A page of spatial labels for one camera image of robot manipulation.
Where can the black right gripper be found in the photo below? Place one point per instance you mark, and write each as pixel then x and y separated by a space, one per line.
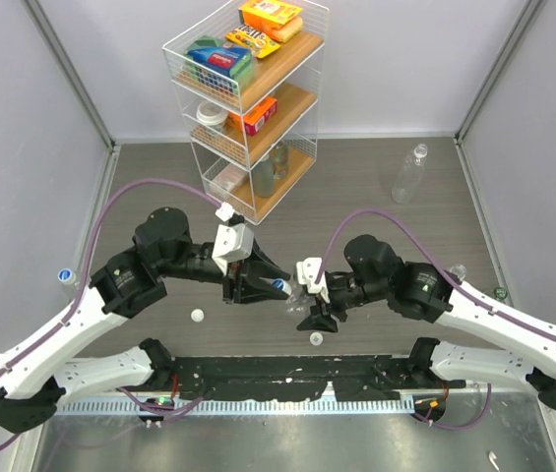
pixel 319 321

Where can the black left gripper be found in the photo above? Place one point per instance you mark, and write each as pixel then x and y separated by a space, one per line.
pixel 235 290

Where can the blue and white bottle cap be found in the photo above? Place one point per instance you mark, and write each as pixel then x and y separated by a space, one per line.
pixel 283 285

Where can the clear plastic bottle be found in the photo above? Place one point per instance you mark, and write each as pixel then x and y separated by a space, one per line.
pixel 459 272
pixel 410 175
pixel 299 302

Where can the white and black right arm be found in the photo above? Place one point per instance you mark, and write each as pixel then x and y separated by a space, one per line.
pixel 523 351

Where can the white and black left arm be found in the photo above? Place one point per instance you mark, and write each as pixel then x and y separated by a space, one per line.
pixel 43 373

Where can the white bottle cap, upturned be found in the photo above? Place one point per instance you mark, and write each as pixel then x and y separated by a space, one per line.
pixel 316 338

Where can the green glass bottle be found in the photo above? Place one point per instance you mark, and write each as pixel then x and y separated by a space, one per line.
pixel 500 293

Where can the clear bottle with blue cap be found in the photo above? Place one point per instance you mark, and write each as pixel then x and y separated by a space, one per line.
pixel 69 279

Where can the glass jar, bottom shelf front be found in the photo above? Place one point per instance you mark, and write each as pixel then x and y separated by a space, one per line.
pixel 263 177

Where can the glass jar, shelf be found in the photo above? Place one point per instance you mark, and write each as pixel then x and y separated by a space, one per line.
pixel 263 177
pixel 280 159

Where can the white box, bottom shelf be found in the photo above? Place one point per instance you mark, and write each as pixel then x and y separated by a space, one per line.
pixel 227 180

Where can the glass jar, bottom shelf back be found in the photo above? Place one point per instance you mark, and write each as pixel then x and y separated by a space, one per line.
pixel 280 159

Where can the orange box, middle shelf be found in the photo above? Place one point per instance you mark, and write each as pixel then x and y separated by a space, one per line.
pixel 252 122

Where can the white lidded paper cup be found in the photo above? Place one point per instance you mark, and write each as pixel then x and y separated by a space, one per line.
pixel 212 116

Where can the green and blue box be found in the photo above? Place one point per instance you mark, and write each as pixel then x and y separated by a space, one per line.
pixel 221 65

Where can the yellow candy bag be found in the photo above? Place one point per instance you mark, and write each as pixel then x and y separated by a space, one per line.
pixel 261 45

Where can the yellow sponge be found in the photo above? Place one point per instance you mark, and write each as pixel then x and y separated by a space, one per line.
pixel 288 31

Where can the orange snack box, top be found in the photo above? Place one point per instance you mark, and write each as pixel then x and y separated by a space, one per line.
pixel 268 14

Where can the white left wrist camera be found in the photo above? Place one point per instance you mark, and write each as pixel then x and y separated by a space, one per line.
pixel 234 238

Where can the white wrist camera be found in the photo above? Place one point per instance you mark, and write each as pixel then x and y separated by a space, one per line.
pixel 310 277
pixel 234 238

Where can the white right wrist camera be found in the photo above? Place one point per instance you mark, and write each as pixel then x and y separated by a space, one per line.
pixel 310 277

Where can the white slotted cable duct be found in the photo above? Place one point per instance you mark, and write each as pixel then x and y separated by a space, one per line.
pixel 325 405

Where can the white wire shelf rack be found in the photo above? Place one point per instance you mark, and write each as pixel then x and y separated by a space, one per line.
pixel 292 75

